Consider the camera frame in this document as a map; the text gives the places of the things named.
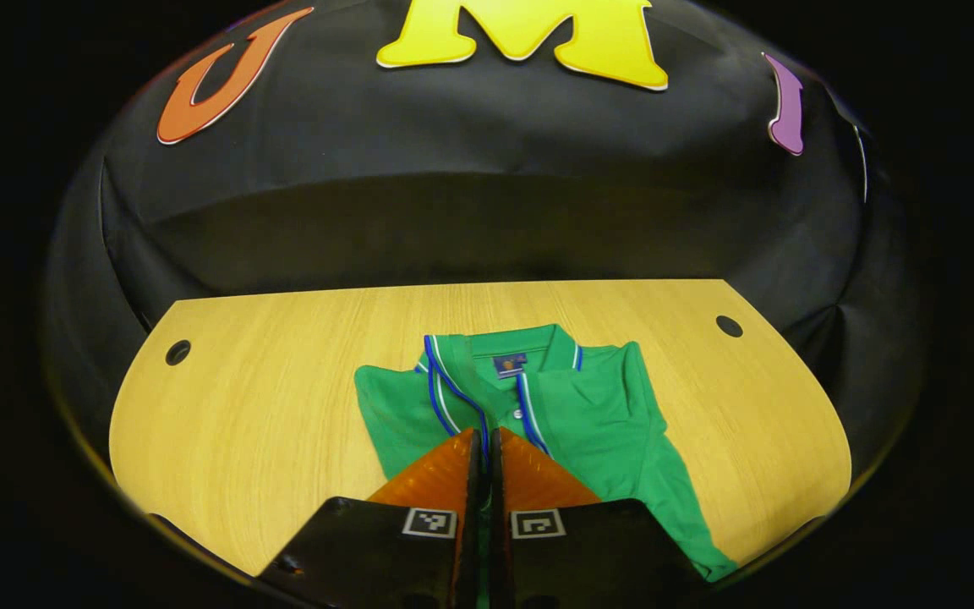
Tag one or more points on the black backdrop cloth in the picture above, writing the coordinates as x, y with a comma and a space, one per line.
453, 211

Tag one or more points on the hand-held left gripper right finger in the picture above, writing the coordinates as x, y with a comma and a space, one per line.
497, 550

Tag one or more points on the green T-shirt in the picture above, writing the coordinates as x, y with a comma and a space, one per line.
605, 406

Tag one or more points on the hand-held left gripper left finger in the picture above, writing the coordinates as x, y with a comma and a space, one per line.
472, 541

